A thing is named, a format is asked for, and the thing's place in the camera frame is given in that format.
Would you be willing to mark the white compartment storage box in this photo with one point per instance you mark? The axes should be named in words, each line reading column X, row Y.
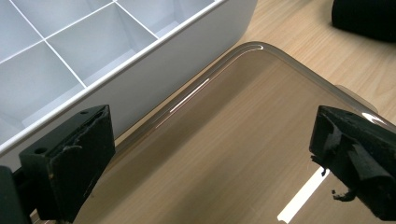
column 186, row 62

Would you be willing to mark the black sock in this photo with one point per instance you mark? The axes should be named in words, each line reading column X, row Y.
column 364, row 18

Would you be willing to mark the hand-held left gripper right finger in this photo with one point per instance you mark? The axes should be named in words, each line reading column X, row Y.
column 367, row 149

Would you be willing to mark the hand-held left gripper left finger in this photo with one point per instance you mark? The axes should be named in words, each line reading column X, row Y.
column 71, row 161

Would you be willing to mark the clear plastic box lid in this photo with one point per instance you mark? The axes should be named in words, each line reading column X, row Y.
column 233, row 140

